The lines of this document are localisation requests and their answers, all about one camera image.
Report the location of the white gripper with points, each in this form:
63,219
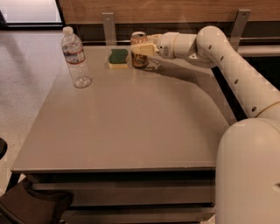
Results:
165,44

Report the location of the orange soda can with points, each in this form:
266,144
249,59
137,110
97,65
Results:
138,60

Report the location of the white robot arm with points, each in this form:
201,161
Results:
247,176

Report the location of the green and yellow sponge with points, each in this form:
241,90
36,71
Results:
118,59

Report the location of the clear plastic water bottle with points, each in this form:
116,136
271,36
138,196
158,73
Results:
74,55

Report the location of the upper grey drawer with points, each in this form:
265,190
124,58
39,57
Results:
129,193

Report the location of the grey drawer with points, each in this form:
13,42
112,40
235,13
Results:
129,193
154,215

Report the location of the black round object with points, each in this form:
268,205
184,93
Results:
3,147

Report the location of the lower grey drawer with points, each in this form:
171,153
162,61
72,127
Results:
154,215

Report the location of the dark brown chair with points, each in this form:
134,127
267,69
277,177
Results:
23,205

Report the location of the left metal wall bracket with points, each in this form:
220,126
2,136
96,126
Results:
109,27

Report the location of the metal wall bracket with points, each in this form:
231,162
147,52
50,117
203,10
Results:
238,26
109,27

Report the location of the horizontal metal rail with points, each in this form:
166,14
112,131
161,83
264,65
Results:
243,42

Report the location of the right metal wall bracket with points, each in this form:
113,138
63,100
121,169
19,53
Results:
238,26

